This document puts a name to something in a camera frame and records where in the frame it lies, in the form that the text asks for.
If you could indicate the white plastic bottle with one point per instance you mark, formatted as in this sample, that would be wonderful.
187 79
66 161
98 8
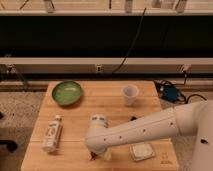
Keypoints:
52 135

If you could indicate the red chili pepper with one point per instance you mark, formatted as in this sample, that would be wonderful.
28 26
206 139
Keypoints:
93 156

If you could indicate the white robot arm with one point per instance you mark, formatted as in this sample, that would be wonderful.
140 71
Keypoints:
183 120

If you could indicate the black phone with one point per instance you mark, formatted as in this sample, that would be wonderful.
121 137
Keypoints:
133 118

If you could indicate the white wall outlet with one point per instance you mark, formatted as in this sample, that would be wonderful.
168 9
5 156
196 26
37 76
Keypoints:
99 69

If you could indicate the black chair base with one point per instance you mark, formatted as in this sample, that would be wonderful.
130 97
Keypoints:
10 144

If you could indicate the green bowl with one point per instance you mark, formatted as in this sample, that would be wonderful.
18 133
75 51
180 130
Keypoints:
67 93

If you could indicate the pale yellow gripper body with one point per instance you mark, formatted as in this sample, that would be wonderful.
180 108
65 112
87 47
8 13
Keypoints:
106 155

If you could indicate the white square sponge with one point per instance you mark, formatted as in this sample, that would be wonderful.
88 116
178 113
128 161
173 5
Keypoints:
142 151

